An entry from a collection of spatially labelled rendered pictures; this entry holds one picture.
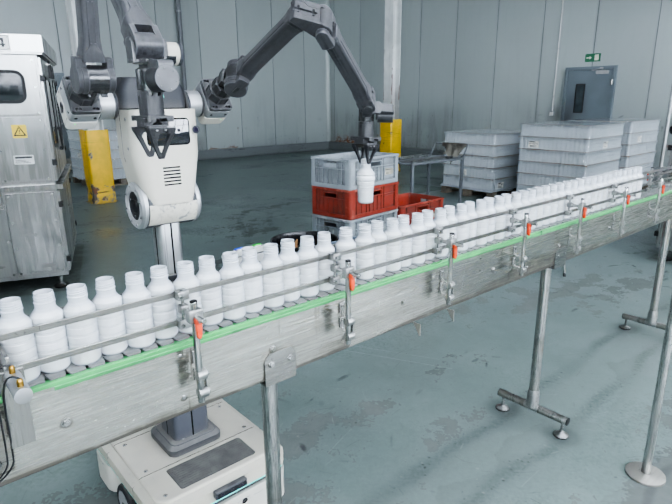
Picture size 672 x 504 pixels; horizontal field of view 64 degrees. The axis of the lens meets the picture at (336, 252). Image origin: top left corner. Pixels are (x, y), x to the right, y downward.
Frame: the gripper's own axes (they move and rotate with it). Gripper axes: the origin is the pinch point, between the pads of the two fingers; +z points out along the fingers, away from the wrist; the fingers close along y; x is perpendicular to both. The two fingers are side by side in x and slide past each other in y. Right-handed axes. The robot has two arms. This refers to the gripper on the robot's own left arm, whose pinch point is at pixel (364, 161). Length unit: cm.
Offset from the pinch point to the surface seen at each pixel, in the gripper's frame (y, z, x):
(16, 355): -30, 27, 128
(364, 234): -34, 17, 36
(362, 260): -34, 24, 37
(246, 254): -30, 16, 76
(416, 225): -34.9, 17.0, 12.8
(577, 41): 343, -156, -989
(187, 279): -31, 19, 93
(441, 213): -35.8, 14.4, 0.5
